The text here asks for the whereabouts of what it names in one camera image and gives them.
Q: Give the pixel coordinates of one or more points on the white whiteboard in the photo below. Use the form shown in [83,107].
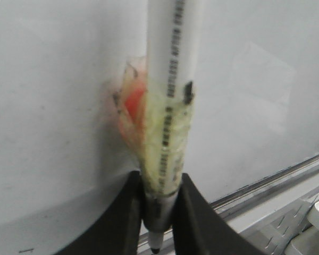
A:
[62,160]

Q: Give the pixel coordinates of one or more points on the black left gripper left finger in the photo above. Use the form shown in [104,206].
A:
[116,231]

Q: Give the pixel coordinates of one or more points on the white whiteboard marker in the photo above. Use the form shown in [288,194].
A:
[172,46]

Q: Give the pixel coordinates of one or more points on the red round magnet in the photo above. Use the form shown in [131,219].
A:
[135,105]

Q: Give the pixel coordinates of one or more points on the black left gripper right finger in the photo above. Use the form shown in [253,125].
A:
[198,229]

